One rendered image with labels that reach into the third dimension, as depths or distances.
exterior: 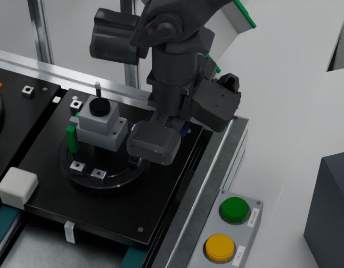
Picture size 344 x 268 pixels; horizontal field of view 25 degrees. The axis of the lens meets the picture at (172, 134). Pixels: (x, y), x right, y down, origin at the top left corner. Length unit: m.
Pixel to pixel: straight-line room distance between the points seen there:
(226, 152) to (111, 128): 0.20
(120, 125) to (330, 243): 0.35
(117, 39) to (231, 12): 0.43
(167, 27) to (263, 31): 0.70
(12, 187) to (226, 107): 0.35
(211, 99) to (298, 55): 0.56
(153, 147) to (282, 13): 0.71
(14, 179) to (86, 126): 0.14
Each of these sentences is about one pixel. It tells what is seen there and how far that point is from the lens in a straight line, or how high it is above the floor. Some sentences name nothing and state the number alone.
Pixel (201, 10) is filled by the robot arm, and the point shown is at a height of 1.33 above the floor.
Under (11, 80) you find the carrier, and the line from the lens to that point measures 1.34.
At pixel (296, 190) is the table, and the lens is 1.31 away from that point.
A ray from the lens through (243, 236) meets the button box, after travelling 1.13.
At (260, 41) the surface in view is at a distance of 1.55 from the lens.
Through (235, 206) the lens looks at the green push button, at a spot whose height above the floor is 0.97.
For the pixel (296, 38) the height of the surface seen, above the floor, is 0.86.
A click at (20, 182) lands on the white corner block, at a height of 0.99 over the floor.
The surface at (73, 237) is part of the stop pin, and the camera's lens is 1.15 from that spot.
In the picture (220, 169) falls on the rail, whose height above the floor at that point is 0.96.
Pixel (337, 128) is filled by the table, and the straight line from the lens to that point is 1.41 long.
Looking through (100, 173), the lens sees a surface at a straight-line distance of 1.14.
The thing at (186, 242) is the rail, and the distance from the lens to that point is 1.12.
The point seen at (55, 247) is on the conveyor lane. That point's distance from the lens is 1.18.
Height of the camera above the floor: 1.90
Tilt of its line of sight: 49 degrees down
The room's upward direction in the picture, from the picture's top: straight up
